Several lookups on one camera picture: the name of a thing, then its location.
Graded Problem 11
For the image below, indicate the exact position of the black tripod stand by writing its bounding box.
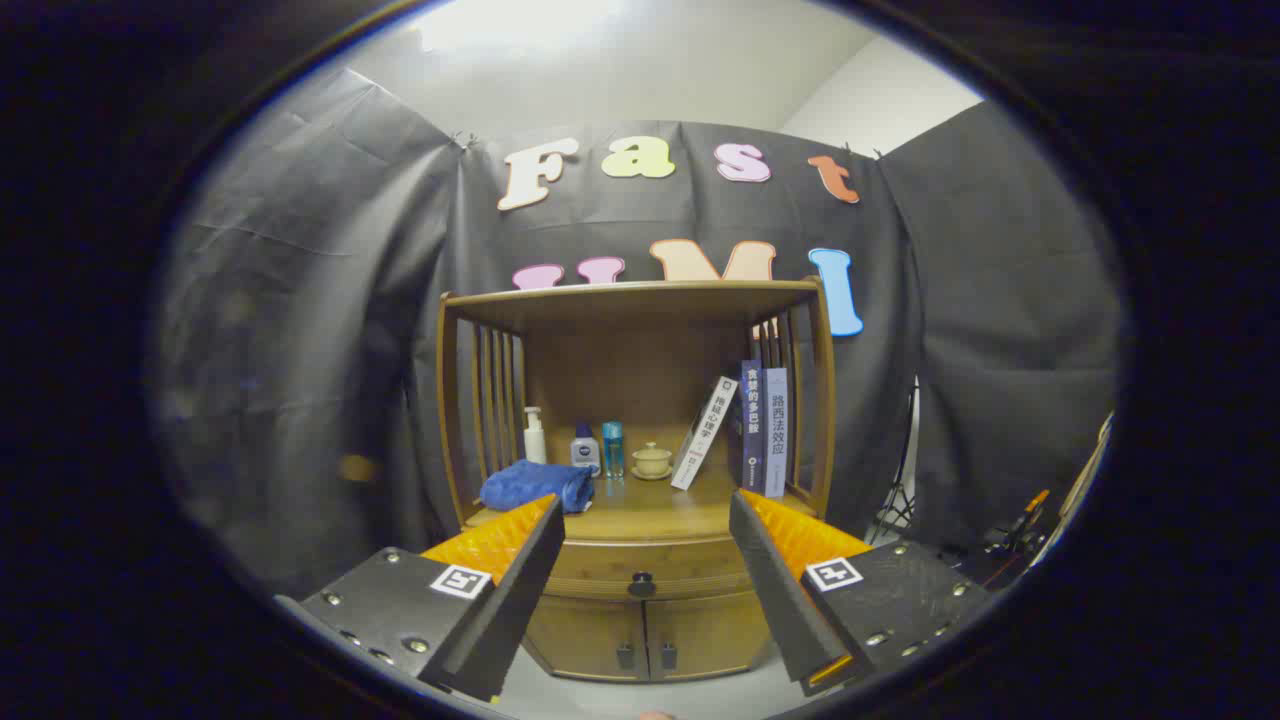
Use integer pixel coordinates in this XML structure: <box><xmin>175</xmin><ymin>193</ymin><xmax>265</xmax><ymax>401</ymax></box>
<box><xmin>868</xmin><ymin>380</ymin><xmax>921</xmax><ymax>546</ymax></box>

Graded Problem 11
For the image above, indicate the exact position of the blue towel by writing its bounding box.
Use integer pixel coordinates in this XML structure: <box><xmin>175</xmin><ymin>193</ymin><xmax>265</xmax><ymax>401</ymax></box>
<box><xmin>480</xmin><ymin>460</ymin><xmax>595</xmax><ymax>515</ymax></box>

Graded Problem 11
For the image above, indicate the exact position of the grey blue book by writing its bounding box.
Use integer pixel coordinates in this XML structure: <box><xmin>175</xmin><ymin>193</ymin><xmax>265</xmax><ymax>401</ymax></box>
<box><xmin>763</xmin><ymin>367</ymin><xmax>790</xmax><ymax>499</ymax></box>

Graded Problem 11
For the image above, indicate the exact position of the white book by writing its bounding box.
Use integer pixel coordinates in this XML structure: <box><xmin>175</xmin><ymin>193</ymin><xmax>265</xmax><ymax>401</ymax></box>
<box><xmin>670</xmin><ymin>376</ymin><xmax>739</xmax><ymax>491</ymax></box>

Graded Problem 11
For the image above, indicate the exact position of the wooden drawer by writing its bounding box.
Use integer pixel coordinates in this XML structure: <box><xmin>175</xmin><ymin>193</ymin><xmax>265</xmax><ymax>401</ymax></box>
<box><xmin>543</xmin><ymin>536</ymin><xmax>753</xmax><ymax>601</ymax></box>

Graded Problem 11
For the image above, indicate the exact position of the black backdrop cloth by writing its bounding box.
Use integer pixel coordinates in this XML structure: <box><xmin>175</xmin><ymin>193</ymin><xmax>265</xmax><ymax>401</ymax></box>
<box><xmin>150</xmin><ymin>65</ymin><xmax>1126</xmax><ymax>601</ymax></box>

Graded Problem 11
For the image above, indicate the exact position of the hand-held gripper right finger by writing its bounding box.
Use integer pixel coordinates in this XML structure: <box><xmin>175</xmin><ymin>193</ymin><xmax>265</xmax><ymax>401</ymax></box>
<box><xmin>728</xmin><ymin>488</ymin><xmax>991</xmax><ymax>698</ymax></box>

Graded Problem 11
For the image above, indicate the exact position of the wooden countertop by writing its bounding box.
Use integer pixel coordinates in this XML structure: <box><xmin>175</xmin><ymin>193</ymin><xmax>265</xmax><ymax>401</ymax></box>
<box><xmin>462</xmin><ymin>462</ymin><xmax>823</xmax><ymax>546</ymax></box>

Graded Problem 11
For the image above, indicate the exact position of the dark blue book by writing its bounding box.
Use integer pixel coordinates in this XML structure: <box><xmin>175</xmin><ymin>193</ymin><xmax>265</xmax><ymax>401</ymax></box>
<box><xmin>740</xmin><ymin>360</ymin><xmax>767</xmax><ymax>496</ymax></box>

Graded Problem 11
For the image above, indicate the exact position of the black and orange tool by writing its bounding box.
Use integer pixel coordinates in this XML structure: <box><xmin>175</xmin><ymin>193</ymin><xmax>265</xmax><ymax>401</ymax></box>
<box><xmin>985</xmin><ymin>488</ymin><xmax>1051</xmax><ymax>561</ymax></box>

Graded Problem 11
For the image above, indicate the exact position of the wooden cabinet door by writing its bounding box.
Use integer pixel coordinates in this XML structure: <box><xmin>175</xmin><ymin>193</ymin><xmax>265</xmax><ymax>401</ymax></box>
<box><xmin>522</xmin><ymin>597</ymin><xmax>649</xmax><ymax>681</ymax></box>
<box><xmin>645</xmin><ymin>590</ymin><xmax>773</xmax><ymax>683</ymax></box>

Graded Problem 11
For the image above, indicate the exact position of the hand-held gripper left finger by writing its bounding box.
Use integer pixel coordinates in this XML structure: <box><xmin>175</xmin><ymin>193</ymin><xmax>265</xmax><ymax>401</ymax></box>
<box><xmin>275</xmin><ymin>493</ymin><xmax>567</xmax><ymax>703</ymax></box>

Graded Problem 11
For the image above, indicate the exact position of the wooden cabinet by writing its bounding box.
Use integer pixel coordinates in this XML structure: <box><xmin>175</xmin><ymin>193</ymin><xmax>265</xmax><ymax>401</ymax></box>
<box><xmin>436</xmin><ymin>278</ymin><xmax>837</xmax><ymax>685</ymax></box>

